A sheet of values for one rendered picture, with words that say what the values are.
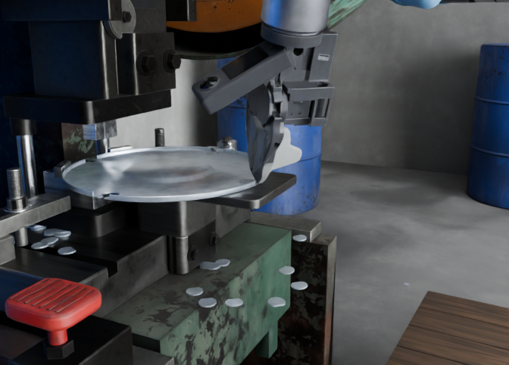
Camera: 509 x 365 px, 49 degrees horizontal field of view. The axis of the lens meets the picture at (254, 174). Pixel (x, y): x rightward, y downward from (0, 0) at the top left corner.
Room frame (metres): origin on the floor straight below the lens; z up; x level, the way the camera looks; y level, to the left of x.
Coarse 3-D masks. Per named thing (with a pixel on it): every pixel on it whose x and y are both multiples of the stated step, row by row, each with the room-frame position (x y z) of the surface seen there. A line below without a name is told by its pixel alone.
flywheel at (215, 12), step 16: (208, 0) 1.14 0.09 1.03; (224, 0) 1.12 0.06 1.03; (240, 0) 1.11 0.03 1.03; (256, 0) 1.09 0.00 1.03; (208, 16) 1.14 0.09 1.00; (224, 16) 1.12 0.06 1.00; (240, 16) 1.11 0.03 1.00; (256, 16) 1.09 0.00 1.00; (208, 32) 1.14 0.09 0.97; (224, 32) 1.16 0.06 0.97; (240, 32) 1.20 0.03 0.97
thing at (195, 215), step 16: (272, 176) 0.76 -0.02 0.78; (288, 176) 0.76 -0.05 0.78; (240, 192) 0.68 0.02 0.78; (256, 192) 0.68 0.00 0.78; (272, 192) 0.69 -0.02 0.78; (144, 208) 0.74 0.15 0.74; (160, 208) 0.73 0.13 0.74; (176, 208) 0.72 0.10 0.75; (192, 208) 0.74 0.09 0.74; (208, 208) 0.78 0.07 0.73; (256, 208) 0.65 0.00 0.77; (144, 224) 0.75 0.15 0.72; (160, 224) 0.73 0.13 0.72; (176, 224) 0.72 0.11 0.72; (192, 224) 0.74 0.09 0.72; (208, 224) 0.78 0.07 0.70; (176, 240) 0.72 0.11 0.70; (192, 240) 0.74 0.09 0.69; (208, 240) 0.78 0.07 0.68; (176, 256) 0.72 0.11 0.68; (192, 256) 0.73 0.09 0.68; (208, 256) 0.78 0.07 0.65; (176, 272) 0.72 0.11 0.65
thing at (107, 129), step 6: (114, 120) 0.84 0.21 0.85; (84, 126) 0.82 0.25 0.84; (90, 126) 0.82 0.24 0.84; (96, 126) 0.81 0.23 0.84; (102, 126) 0.82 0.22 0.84; (108, 126) 0.83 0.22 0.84; (114, 126) 0.84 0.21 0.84; (84, 132) 0.82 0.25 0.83; (90, 132) 0.82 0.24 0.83; (96, 132) 0.81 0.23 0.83; (102, 132) 0.82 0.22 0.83; (108, 132) 0.82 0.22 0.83; (114, 132) 0.84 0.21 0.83; (84, 138) 0.82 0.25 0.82; (90, 138) 0.82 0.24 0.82; (96, 138) 0.81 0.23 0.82; (102, 138) 0.82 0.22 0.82; (108, 138) 0.82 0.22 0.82
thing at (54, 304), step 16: (32, 288) 0.46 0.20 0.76; (48, 288) 0.45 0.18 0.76; (64, 288) 0.46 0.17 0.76; (80, 288) 0.46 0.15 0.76; (16, 304) 0.43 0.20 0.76; (32, 304) 0.42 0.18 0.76; (48, 304) 0.43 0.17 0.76; (64, 304) 0.42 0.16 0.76; (80, 304) 0.43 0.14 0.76; (96, 304) 0.44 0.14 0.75; (16, 320) 0.42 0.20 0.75; (32, 320) 0.41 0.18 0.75; (48, 320) 0.41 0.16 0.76; (64, 320) 0.41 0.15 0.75; (80, 320) 0.42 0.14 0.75; (48, 336) 0.44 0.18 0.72; (64, 336) 0.44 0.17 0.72
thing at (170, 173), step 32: (96, 160) 0.85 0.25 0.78; (128, 160) 0.85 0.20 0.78; (160, 160) 0.83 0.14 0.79; (192, 160) 0.83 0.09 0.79; (224, 160) 0.85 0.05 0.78; (96, 192) 0.68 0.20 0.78; (128, 192) 0.68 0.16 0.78; (160, 192) 0.68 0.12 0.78; (192, 192) 0.68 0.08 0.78; (224, 192) 0.67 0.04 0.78
